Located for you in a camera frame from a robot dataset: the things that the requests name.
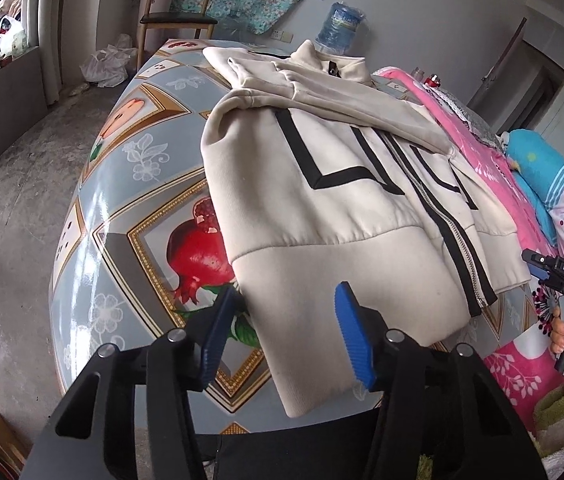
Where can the blue water jug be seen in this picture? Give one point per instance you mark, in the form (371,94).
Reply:
(339,27)

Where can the wooden chair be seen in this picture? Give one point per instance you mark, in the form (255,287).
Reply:
(177,22)

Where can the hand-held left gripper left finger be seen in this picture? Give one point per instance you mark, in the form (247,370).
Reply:
(217,340)

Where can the wall socket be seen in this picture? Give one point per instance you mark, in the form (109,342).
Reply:
(282,36)

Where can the fruit print tablecloth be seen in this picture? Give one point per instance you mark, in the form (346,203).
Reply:
(112,240)

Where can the grey curtain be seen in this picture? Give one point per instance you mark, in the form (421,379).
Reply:
(49,25)

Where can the pink floral blanket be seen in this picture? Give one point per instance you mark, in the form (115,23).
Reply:
(512,375)

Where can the blue pillow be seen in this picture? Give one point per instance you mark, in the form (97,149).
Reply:
(544,185)

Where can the door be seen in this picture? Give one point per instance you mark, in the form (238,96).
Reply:
(499,70)

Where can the white plastic bag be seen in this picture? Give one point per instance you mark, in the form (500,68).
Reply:
(109,62)

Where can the cream zip jacket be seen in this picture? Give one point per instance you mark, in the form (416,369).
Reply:
(322,240)

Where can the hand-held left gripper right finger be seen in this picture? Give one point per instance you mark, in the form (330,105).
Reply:
(357,347)

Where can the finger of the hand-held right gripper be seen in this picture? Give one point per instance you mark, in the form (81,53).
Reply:
(537,264)

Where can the grey cabinet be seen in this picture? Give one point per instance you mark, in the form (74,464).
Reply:
(2,120)

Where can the grey lace cloth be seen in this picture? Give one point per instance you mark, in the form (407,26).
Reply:
(472,117)

